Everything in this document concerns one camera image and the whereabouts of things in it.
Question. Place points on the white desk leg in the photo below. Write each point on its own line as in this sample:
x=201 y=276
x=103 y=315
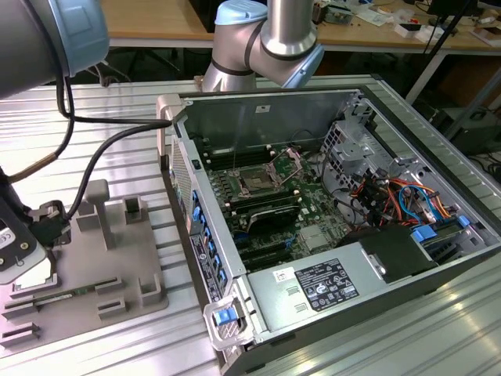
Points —
x=426 y=76

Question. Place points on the black expansion card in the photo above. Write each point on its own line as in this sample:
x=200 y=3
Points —
x=274 y=221

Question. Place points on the black equipment box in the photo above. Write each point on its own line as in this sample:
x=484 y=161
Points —
x=477 y=133

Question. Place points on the green motherboard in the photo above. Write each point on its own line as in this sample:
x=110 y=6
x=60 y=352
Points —
x=313 y=211

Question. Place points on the silver metal disk bay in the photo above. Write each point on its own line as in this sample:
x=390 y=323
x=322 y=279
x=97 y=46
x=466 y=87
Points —
x=352 y=150

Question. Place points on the silver square heatsink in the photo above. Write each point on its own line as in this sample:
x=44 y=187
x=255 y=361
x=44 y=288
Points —
x=313 y=238

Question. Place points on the small blue plastic latch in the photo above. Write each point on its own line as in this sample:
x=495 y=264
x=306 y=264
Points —
x=463 y=221

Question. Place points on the wooden desk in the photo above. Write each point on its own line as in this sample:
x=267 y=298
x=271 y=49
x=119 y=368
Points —
x=391 y=39

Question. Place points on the black expansion slot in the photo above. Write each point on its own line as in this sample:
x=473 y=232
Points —
x=266 y=250

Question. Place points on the black RAM slot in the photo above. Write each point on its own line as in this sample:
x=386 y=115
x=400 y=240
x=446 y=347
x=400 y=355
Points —
x=266 y=204
x=238 y=160
x=262 y=196
x=235 y=150

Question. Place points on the grey power supply unit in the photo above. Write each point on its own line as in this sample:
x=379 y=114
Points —
x=274 y=305

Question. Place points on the small white box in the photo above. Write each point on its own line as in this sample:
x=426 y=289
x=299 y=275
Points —
x=413 y=32

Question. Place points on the large blue plastic latch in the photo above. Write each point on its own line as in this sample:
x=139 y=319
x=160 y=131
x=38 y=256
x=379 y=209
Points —
x=424 y=234

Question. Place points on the CPU with silver top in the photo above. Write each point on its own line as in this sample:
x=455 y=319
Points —
x=37 y=280

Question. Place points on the black stand pole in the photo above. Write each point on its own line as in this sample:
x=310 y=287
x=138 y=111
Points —
x=442 y=31

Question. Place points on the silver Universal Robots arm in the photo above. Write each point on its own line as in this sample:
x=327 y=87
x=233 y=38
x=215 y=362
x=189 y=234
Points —
x=39 y=39

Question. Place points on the CPU socket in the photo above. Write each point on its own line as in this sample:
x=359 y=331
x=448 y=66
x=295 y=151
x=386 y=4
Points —
x=254 y=182

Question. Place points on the grey parts rack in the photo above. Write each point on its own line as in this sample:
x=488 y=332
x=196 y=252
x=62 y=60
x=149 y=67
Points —
x=98 y=266

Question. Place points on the green RAM stick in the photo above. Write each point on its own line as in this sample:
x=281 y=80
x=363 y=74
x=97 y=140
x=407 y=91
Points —
x=78 y=290

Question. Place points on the black plastic air shroud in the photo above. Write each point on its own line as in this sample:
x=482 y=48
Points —
x=395 y=250

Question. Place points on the open PC case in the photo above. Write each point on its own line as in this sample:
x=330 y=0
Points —
x=274 y=105

